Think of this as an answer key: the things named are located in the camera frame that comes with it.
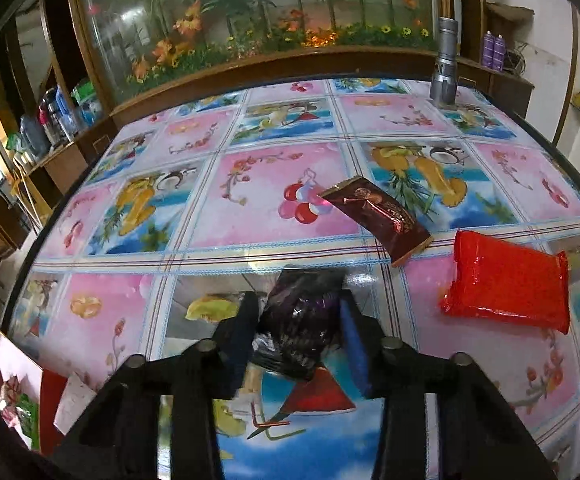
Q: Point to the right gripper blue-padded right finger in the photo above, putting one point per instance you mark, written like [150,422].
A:
[361,337]

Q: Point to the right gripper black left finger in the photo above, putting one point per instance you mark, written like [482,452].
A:
[234,337]

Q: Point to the dark purple snack packet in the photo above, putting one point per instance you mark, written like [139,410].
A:
[299,322]

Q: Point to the dark brown chocolate bar packet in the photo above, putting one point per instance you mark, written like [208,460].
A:
[395,228]

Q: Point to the small red wafer packet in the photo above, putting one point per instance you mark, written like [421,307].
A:
[506,282]

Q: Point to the white speckled snack packet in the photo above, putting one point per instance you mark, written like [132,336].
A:
[74,400]

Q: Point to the floral plastic tablecloth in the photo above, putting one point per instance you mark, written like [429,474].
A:
[185,209]

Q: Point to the red shallow gift box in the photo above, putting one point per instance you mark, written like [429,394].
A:
[29,398]

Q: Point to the silver flashlight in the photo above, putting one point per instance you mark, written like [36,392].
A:
[443,85]

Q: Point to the blue thermos bottle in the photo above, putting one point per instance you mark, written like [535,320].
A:
[66,117]

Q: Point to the grey water jug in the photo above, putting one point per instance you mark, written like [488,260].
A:
[34,135]

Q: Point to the purple spray cans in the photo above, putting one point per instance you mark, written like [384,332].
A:
[493,51]

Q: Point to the floral glass display panel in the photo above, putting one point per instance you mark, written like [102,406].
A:
[138,45]

